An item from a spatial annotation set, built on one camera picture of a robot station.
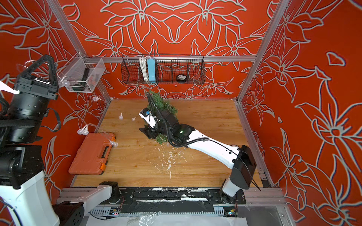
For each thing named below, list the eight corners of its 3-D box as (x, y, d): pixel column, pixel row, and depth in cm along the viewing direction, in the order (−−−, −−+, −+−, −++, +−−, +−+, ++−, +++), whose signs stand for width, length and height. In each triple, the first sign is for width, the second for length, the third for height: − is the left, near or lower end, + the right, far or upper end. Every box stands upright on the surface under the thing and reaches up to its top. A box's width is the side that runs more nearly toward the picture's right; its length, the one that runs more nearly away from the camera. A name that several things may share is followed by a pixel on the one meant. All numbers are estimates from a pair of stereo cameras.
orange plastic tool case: (70, 175, 82) (65, 172, 78) (89, 136, 98) (85, 133, 95) (102, 175, 82) (99, 172, 78) (116, 136, 98) (113, 133, 95)
